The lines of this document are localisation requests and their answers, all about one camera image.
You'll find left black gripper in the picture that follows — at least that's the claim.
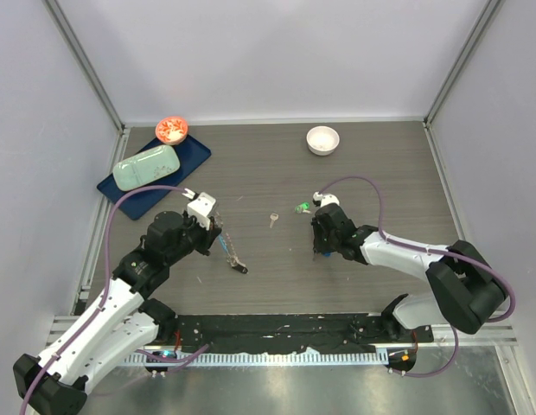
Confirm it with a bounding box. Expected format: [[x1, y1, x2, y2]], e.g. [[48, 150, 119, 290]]
[[165, 208, 221, 265]]

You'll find large keyring with blue handle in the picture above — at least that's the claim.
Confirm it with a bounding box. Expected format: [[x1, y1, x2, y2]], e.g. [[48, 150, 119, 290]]
[[214, 211, 246, 271]]

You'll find green tagged key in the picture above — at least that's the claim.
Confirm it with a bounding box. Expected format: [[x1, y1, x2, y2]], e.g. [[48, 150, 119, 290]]
[[294, 202, 311, 214]]

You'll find black key fob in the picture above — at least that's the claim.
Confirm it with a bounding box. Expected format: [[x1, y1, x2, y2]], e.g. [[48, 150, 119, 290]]
[[233, 265, 248, 274]]

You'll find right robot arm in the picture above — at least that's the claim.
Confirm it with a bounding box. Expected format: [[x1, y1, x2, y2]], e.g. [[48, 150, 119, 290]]
[[311, 203, 508, 342]]

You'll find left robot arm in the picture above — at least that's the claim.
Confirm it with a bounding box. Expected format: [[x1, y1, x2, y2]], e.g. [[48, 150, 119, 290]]
[[13, 199, 221, 414]]

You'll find plain silver key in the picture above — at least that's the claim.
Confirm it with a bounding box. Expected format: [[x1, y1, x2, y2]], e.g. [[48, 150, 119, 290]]
[[270, 213, 278, 228]]

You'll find dark blue tray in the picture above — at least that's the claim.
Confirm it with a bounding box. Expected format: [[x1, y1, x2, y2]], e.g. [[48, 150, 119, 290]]
[[96, 135, 211, 220]]

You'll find pale green oblong dish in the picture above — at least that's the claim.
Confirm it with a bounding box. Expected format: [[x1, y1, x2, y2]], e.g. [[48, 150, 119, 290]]
[[112, 144, 181, 191]]

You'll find white ceramic bowl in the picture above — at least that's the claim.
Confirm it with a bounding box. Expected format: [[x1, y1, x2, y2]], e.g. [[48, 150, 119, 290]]
[[306, 125, 341, 156]]

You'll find red patterned bowl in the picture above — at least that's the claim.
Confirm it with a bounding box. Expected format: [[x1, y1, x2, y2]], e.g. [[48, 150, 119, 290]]
[[155, 116, 188, 145]]

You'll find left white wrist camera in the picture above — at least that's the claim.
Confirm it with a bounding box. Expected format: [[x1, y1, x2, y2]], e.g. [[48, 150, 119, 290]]
[[183, 188, 217, 230]]

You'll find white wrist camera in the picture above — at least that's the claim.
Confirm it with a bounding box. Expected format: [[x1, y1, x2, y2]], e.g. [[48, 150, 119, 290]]
[[312, 192, 341, 208], [183, 188, 217, 230]]

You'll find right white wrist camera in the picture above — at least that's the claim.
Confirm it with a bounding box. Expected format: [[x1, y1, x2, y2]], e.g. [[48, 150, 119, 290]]
[[312, 192, 341, 208]]

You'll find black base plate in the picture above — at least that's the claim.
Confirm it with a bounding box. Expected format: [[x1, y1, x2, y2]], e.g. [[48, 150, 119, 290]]
[[165, 313, 434, 354]]

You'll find white slotted cable duct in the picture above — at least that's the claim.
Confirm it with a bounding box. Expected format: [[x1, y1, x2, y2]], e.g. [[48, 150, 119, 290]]
[[120, 348, 389, 367]]

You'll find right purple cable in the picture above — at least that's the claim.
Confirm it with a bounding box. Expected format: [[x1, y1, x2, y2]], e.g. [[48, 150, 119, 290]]
[[317, 175, 517, 378]]

